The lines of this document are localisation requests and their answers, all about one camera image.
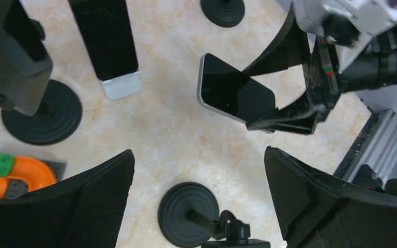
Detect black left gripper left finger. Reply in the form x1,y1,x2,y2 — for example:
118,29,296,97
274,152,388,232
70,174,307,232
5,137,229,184
0,149,135,247

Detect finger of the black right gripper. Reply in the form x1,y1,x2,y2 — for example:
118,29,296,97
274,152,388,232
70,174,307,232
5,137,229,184
242,7,311,76
246,91,327,135

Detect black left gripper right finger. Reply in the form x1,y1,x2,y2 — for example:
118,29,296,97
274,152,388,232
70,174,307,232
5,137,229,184
264,147,397,247

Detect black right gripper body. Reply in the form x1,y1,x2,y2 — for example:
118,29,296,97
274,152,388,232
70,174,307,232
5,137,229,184
302,34,341,123

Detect black clamp stand back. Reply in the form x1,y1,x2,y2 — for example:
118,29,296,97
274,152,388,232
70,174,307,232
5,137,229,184
200,0,245,28

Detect black clamp stand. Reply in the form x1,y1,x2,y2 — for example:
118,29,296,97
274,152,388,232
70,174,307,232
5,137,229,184
200,0,245,28
158,182,271,248
0,76,82,146

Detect black smartphone white edge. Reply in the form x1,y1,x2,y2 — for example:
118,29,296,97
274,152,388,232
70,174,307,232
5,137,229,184
196,53,276,124

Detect silver metal phone stand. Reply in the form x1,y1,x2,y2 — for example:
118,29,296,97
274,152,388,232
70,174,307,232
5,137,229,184
101,70,143,100

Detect dark green-edged smartphone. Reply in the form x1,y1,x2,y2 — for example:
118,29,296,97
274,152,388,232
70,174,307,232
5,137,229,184
0,1,53,116

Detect purple smartphone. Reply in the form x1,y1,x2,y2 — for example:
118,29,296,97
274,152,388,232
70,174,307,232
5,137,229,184
69,0,139,81

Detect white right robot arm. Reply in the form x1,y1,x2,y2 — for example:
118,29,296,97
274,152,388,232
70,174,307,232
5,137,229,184
244,1,397,135

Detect grey toy brick baseplate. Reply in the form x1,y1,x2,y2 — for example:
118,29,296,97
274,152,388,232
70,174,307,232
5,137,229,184
0,150,67,201

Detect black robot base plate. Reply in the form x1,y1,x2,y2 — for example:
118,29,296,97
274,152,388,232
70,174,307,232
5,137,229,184
352,164,397,197

